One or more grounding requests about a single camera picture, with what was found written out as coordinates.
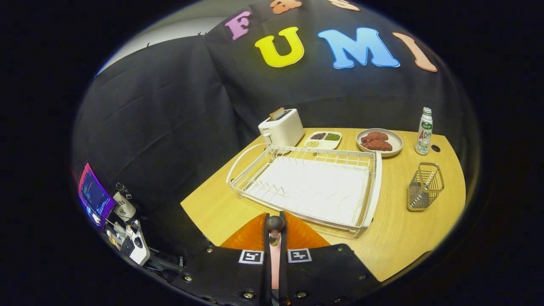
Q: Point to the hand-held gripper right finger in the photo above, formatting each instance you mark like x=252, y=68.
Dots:
x=323, y=276

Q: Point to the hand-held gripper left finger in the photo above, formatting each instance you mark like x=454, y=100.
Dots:
x=225, y=276

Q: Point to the pink plate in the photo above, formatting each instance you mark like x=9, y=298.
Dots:
x=275, y=263

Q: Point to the white divided dish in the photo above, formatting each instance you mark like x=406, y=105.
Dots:
x=340, y=145

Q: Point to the grey round plate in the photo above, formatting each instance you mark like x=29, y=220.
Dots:
x=395, y=142

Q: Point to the white drain tray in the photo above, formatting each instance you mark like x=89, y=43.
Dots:
x=314, y=191

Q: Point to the white device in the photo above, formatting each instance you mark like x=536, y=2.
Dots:
x=138, y=250

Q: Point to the white cup with logo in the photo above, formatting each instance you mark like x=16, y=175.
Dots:
x=124, y=208

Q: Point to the pile of white rice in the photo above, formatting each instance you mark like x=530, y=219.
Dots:
x=327, y=145

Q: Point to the pile of yellow soybeans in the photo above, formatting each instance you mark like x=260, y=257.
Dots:
x=313, y=144

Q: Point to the pile of green beans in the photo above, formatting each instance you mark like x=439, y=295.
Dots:
x=332, y=137

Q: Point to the pile of dark beans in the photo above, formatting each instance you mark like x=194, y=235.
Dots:
x=318, y=136

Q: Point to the red meat piece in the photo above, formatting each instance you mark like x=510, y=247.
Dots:
x=377, y=145
x=374, y=136

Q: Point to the white toaster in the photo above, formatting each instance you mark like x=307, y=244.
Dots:
x=284, y=129

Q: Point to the computer monitor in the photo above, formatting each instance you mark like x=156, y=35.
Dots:
x=95, y=195

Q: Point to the bread slice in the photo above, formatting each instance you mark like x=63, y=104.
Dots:
x=277, y=114

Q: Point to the white drink bottle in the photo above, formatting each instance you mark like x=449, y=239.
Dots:
x=423, y=131

